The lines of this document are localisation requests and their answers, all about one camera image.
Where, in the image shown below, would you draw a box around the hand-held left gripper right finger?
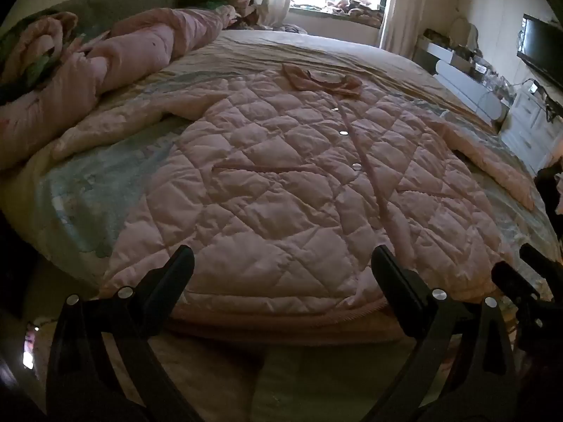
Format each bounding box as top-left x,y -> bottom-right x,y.
371,245 -> 520,422

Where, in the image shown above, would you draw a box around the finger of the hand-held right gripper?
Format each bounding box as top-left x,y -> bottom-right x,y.
519,243 -> 563,274
492,261 -> 543,314

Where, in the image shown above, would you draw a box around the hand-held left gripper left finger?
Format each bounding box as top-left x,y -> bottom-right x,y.
46,245 -> 207,422

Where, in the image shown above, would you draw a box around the pink quilted coat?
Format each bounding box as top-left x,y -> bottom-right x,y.
53,62 -> 536,344

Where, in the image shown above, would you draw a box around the clothes on window sill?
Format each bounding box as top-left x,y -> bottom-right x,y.
324,0 -> 386,28

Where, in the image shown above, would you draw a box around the pile of clothes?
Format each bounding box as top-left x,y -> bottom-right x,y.
179,0 -> 265,28

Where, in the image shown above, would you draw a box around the dark object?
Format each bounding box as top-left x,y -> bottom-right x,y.
534,165 -> 563,217

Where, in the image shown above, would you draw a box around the bed with cartoon printed sheet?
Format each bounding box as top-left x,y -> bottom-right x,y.
0,30 -> 556,422

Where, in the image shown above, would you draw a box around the white drawer cabinet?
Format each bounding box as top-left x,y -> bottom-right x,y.
501,83 -> 563,177

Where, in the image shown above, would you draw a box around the white dressing table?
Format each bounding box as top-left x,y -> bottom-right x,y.
413,31 -> 513,124

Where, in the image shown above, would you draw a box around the clutter of small items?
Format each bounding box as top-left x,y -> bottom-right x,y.
457,46 -> 516,97

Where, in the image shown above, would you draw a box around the black television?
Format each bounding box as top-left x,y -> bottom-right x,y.
517,14 -> 563,89

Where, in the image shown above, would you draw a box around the pink rolled duvet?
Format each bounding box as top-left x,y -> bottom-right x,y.
0,6 -> 235,172

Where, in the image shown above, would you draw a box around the oval vanity mirror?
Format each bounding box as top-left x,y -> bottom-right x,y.
451,17 -> 480,54

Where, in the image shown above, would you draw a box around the green headboard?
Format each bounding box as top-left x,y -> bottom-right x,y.
0,0 -> 182,41

